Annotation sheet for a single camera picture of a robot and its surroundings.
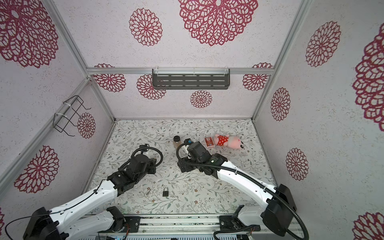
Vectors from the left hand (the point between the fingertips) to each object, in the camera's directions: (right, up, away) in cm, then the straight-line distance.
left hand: (154, 162), depth 82 cm
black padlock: (+6, -17, +1) cm, 18 cm away
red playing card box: (+33, +10, +24) cm, 42 cm away
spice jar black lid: (+11, +11, +15) cm, 21 cm away
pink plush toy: (+48, +10, +16) cm, 51 cm away
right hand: (+17, +3, -6) cm, 18 cm away
